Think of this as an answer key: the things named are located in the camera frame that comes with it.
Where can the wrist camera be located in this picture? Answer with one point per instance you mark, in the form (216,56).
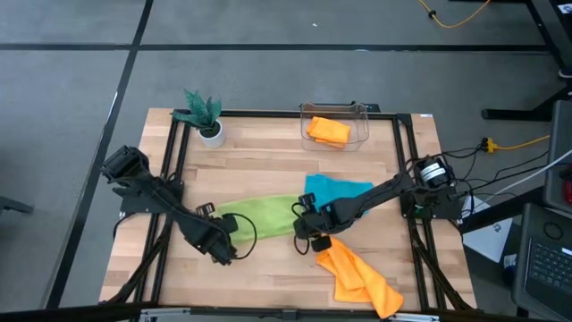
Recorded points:
(321,244)
(230,222)

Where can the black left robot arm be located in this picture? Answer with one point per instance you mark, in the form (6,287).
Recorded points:
(156,197)

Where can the clear plastic bin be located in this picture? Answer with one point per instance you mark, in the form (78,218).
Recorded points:
(359,129)

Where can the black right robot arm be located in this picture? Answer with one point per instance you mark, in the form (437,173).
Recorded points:
(384,190)

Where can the white cardboard box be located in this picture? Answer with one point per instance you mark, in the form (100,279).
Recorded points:
(487,237)

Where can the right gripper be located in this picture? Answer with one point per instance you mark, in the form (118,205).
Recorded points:
(333,219)

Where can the black laptop keyboard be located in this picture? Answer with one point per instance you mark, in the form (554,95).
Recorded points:
(549,268)

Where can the black table-level camera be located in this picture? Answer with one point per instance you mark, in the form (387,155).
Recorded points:
(289,314)

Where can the grey equipment case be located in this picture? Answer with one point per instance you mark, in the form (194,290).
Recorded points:
(558,156)

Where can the teal microfiber towel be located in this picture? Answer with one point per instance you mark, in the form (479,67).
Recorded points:
(326,188)

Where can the black chair base leg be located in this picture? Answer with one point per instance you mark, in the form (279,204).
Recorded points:
(15,205)

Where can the green microfiber towel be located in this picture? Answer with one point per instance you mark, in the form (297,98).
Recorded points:
(263,214)

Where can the orange microfiber towel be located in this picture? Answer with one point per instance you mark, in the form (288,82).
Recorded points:
(328,130)
(357,277)

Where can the black desk leg frame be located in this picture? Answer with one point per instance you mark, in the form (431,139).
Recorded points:
(514,115)

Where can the silver metal bar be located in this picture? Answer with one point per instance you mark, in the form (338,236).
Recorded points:
(179,313)

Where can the black aluminium table frame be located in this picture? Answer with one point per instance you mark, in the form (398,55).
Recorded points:
(259,112)

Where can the potted snake plant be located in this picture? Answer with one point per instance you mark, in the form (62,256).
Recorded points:
(210,129)

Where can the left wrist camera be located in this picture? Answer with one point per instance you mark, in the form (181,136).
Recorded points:
(230,222)

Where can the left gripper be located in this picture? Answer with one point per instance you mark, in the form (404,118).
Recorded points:
(212,241)

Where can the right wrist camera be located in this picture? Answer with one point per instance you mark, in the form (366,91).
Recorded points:
(321,244)

